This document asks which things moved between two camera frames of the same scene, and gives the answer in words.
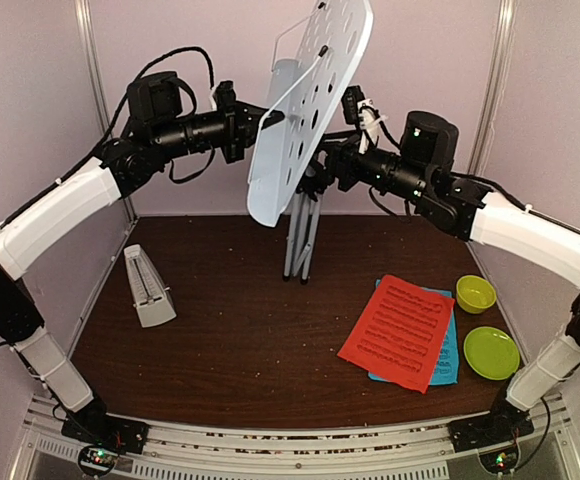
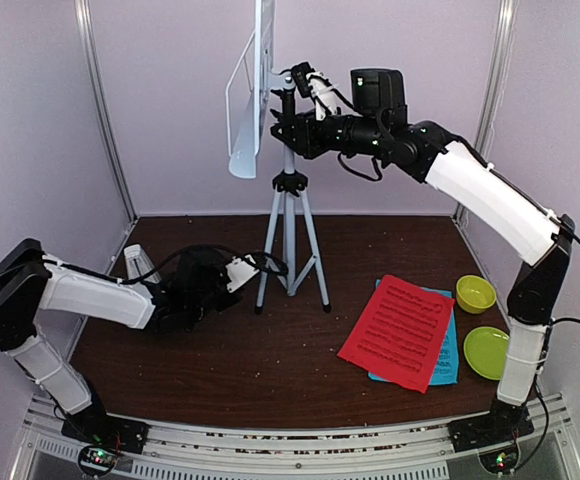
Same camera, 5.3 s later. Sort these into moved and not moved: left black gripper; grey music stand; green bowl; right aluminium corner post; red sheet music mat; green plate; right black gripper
Moved: right black gripper; grey music stand; left black gripper
Not moved: red sheet music mat; right aluminium corner post; green bowl; green plate
